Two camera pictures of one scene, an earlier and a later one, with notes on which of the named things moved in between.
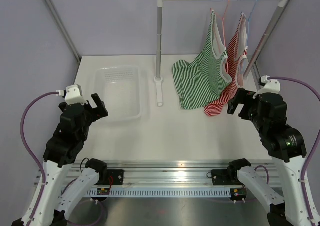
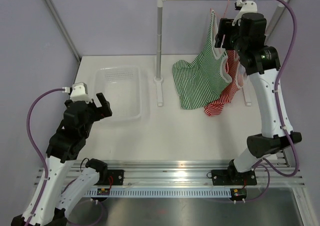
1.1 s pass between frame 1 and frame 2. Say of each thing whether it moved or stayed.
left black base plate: stayed
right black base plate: stayed
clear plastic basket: stayed
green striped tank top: stayed
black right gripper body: moved
